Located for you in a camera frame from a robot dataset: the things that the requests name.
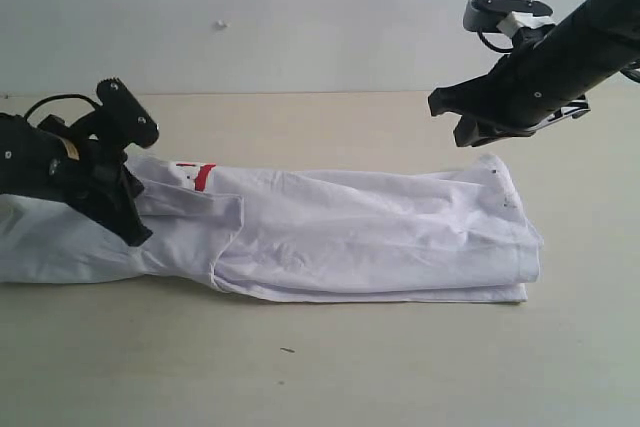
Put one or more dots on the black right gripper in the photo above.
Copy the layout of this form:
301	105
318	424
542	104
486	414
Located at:
522	89

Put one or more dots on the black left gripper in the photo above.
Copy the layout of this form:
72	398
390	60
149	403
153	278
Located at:
94	178

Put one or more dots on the white t-shirt red lettering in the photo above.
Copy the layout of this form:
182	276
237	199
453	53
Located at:
324	236

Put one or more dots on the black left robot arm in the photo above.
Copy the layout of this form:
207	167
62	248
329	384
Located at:
26	155

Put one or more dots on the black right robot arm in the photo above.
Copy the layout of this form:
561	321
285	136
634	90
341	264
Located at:
615	26

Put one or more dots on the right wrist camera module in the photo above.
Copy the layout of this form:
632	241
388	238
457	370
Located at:
506	17

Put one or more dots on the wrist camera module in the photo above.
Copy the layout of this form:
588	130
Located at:
127	114
506	17

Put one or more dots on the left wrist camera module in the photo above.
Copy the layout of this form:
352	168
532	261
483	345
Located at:
127	114

